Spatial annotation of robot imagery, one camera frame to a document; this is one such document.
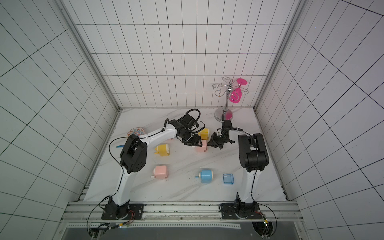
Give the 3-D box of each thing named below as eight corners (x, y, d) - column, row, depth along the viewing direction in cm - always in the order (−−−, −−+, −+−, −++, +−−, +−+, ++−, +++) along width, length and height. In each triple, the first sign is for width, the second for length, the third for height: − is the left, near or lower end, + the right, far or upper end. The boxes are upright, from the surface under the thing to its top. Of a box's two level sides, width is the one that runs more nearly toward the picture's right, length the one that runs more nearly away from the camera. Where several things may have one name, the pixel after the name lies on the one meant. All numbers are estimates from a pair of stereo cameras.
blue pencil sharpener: (195, 183, 84) (195, 178, 78) (195, 175, 87) (195, 170, 80) (212, 183, 84) (214, 178, 78) (211, 175, 87) (213, 170, 80)
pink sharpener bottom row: (154, 179, 85) (151, 175, 80) (155, 170, 89) (153, 165, 83) (167, 179, 85) (165, 175, 80) (168, 170, 89) (166, 165, 83)
